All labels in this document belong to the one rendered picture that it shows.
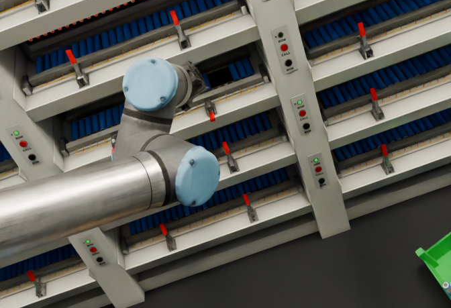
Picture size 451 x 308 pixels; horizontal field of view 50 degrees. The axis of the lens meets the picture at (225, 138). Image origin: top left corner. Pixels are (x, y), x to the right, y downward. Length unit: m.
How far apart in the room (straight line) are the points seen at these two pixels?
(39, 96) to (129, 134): 0.48
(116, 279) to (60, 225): 0.94
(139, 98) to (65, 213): 0.26
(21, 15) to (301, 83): 0.69
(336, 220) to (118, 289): 0.72
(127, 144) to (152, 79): 0.12
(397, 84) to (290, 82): 0.35
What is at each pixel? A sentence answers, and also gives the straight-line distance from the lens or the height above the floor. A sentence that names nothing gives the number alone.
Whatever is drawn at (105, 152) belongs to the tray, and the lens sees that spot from 1.32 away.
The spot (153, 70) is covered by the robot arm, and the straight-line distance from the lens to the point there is 0.82.
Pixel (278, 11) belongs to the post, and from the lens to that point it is 1.19.
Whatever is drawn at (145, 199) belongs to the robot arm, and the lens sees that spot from 0.70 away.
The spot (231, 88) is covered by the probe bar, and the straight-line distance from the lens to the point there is 1.28.
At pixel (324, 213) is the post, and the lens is 1.51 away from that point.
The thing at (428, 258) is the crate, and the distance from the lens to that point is 1.42.
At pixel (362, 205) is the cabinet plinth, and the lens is 1.60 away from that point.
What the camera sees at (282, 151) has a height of 0.35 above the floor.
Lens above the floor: 1.12
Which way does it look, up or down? 30 degrees down
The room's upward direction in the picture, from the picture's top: 21 degrees counter-clockwise
